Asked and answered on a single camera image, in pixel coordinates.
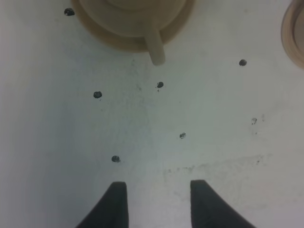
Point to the beige ceramic teapot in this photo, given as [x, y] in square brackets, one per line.
[142, 23]

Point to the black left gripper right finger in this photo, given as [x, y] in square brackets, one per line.
[209, 210]

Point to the beige teapot saucer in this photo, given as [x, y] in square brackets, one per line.
[133, 28]

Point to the beige left cup saucer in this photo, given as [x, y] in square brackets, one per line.
[292, 32]

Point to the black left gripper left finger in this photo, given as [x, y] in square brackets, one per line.
[111, 211]

